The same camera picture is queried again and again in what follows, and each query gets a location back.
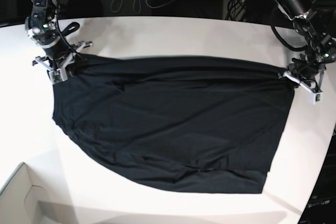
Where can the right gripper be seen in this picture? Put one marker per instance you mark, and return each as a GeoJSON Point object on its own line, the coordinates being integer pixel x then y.
{"type": "Point", "coordinates": [64, 64]}

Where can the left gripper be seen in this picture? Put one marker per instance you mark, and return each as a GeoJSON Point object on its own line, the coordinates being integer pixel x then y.
{"type": "Point", "coordinates": [306, 73]}

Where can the black t-shirt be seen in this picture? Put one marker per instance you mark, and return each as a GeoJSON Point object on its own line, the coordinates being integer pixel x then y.
{"type": "Point", "coordinates": [190, 124]}

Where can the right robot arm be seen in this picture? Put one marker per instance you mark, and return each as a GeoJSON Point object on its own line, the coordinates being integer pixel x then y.
{"type": "Point", "coordinates": [42, 27]}

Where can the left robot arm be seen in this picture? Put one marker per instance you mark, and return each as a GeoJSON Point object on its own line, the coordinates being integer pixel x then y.
{"type": "Point", "coordinates": [307, 22]}

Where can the white cardboard box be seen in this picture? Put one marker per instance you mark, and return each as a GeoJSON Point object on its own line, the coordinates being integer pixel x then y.
{"type": "Point", "coordinates": [24, 202]}

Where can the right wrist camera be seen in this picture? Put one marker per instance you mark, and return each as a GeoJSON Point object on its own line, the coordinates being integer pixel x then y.
{"type": "Point", "coordinates": [55, 77]}

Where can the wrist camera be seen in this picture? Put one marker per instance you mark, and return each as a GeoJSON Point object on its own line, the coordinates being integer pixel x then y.
{"type": "Point", "coordinates": [316, 97]}
{"type": "Point", "coordinates": [55, 77]}

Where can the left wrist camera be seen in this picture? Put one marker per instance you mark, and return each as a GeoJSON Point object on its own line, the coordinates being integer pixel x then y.
{"type": "Point", "coordinates": [316, 97]}

